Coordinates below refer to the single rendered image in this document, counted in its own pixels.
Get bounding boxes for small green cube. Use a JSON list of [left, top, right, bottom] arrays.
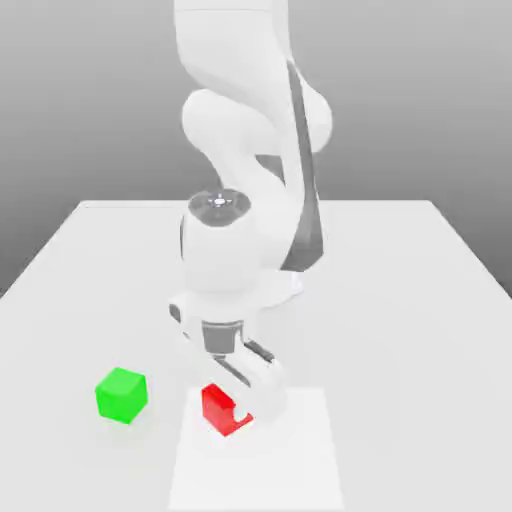
[[94, 366, 149, 426]]

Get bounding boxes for small red cube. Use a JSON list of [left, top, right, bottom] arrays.
[[200, 382, 255, 438]]

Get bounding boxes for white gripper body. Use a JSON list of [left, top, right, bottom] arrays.
[[186, 338, 289, 426]]

